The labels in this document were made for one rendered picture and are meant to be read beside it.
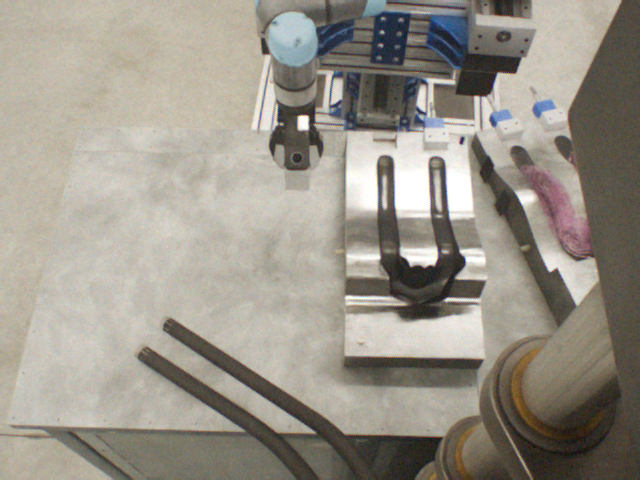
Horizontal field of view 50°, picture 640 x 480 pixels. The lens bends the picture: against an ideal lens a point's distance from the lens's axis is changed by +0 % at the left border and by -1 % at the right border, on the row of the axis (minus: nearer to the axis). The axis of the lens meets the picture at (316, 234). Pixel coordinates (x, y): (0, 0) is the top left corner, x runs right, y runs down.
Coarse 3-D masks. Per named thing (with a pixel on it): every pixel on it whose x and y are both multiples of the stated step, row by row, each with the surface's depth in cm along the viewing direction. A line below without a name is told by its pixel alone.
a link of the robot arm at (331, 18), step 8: (328, 0) 114; (336, 0) 114; (344, 0) 114; (352, 0) 114; (360, 0) 115; (368, 0) 115; (376, 0) 115; (384, 0) 116; (328, 8) 114; (336, 8) 114; (344, 8) 115; (352, 8) 115; (360, 8) 115; (368, 8) 116; (376, 8) 116; (328, 16) 115; (336, 16) 116; (344, 16) 116; (352, 16) 117; (360, 16) 117; (368, 16) 118; (328, 24) 117
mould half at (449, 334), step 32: (352, 160) 144; (416, 160) 144; (448, 160) 144; (352, 192) 141; (416, 192) 141; (448, 192) 141; (352, 224) 136; (416, 224) 136; (352, 256) 128; (416, 256) 128; (480, 256) 128; (352, 288) 129; (384, 288) 129; (480, 288) 128; (352, 320) 130; (384, 320) 130; (416, 320) 130; (448, 320) 130; (480, 320) 130; (352, 352) 126; (384, 352) 126; (416, 352) 126; (448, 352) 126; (480, 352) 126
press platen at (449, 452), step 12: (468, 420) 77; (480, 420) 77; (456, 432) 77; (468, 432) 76; (444, 444) 76; (456, 444) 76; (444, 456) 76; (456, 456) 75; (444, 468) 75; (456, 468) 74
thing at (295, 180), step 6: (288, 174) 135; (294, 174) 135; (300, 174) 135; (306, 174) 135; (288, 180) 136; (294, 180) 136; (300, 180) 136; (306, 180) 136; (288, 186) 138; (294, 186) 138; (300, 186) 138; (306, 186) 138
